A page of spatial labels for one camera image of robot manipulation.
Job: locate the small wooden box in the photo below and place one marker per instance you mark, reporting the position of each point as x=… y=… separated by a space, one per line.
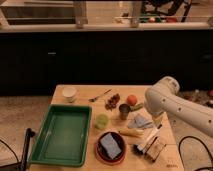
x=155 y=149

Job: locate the green plastic cup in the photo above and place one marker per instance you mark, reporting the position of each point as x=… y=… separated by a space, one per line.
x=101 y=121

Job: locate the white handled brush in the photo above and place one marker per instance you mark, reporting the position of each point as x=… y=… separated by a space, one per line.
x=141 y=147

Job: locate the brown bowl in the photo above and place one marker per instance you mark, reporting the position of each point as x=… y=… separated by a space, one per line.
x=102 y=155

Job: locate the dark metal cup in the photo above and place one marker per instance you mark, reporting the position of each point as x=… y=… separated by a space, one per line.
x=124 y=110

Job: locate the green plastic tray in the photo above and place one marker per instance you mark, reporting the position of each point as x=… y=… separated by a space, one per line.
x=63 y=136

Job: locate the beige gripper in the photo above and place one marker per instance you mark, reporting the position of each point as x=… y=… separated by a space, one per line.
x=157 y=120

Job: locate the metal fork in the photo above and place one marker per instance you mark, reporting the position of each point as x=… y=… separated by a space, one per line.
x=97 y=97

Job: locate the green cucumber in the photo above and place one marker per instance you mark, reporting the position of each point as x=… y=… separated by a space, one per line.
x=136 y=107

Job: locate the blue sponge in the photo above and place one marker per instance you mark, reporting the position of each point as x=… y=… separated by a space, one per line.
x=110 y=145

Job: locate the blue grey cloth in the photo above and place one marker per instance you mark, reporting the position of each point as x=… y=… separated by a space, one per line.
x=140 y=121

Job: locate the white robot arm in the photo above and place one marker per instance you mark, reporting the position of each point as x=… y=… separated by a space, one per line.
x=162 y=97

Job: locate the white paper cup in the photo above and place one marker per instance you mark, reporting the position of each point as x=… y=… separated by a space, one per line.
x=69 y=93

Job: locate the black cabinet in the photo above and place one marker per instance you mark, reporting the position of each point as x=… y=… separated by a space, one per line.
x=35 y=63

